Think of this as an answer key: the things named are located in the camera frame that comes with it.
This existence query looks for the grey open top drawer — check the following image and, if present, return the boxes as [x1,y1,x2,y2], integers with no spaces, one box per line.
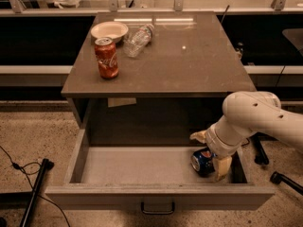
[45,101,276,212]

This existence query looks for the blue pepsi can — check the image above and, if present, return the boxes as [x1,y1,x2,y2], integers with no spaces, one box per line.
[190,148,215,176]

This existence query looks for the black stand leg left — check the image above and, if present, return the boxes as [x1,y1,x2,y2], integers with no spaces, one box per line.
[19,158,54,227]

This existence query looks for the grey cabinet with counter top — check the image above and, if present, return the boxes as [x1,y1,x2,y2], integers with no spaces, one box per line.
[61,10,258,148]

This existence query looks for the black floor cable left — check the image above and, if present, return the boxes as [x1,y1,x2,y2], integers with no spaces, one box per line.
[0,145,72,227]

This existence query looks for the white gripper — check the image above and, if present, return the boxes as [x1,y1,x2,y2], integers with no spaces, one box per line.
[189,124,241,181]

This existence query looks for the black stand leg right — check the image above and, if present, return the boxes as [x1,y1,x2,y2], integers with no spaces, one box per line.
[251,135,269,166]

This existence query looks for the red coca-cola can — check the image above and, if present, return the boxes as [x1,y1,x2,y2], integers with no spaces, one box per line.
[95,37,118,79]

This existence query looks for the clear plastic water bottle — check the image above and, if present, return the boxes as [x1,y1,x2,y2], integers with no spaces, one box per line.
[123,24,154,58]

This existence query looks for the white bowl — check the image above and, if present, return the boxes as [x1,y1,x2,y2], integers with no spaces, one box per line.
[91,21,129,44]

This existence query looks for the black drawer handle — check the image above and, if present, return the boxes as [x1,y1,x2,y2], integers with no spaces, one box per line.
[140,201,175,216]

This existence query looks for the black caster leg right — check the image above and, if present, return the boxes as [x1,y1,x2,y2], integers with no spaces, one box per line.
[270,171,303,195]

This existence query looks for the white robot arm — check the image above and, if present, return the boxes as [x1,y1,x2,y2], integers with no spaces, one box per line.
[190,91,303,181]

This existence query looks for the black stand leg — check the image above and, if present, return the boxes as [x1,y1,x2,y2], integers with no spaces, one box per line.
[19,158,54,227]
[251,135,269,166]

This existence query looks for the paper label under counter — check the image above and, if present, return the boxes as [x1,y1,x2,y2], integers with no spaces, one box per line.
[108,97,136,107]

